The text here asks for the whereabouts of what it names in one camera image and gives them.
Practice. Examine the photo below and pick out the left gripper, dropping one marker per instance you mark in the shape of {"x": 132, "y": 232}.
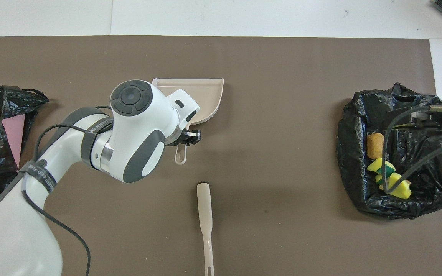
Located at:
{"x": 190, "y": 137}

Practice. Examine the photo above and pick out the beige plastic dustpan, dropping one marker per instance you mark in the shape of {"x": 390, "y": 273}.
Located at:
{"x": 205, "y": 99}

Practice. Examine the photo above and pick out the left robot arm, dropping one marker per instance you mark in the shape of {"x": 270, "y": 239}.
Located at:
{"x": 136, "y": 126}

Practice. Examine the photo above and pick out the pink paper sheet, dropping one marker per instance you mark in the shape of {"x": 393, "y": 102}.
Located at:
{"x": 14, "y": 134}

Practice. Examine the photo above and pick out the brown food piece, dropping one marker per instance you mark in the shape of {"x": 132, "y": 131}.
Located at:
{"x": 375, "y": 145}

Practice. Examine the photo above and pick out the yellow green sponge piece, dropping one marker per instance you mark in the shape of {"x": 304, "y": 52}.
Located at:
{"x": 399, "y": 188}
{"x": 378, "y": 165}

